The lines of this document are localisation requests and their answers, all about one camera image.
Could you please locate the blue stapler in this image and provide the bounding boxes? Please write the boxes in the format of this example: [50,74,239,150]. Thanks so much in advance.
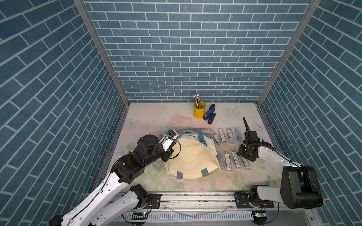
[203,104,216,121]

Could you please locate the black stapler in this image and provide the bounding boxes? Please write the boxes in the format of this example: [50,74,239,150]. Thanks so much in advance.
[207,113,216,124]

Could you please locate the clear compass set case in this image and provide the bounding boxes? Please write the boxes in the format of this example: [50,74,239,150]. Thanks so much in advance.
[218,128,227,143]

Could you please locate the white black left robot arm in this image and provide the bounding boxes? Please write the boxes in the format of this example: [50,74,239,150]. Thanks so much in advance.
[49,130,179,226]

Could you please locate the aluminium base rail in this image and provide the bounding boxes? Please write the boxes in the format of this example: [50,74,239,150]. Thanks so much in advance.
[74,191,323,226]

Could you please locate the cream canvas tote bag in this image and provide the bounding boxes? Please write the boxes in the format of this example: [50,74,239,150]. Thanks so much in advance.
[165,130,220,179]

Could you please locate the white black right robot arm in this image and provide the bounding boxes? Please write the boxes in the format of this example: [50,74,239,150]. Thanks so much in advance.
[237,118,323,209]

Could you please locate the pencils in cup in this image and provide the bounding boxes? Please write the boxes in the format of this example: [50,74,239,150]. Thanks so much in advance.
[193,94,202,109]

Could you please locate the yellow pencil cup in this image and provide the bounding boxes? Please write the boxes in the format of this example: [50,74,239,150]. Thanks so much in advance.
[193,101,206,119]

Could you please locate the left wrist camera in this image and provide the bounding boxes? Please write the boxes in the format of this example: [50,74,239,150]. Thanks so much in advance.
[159,130,179,152]

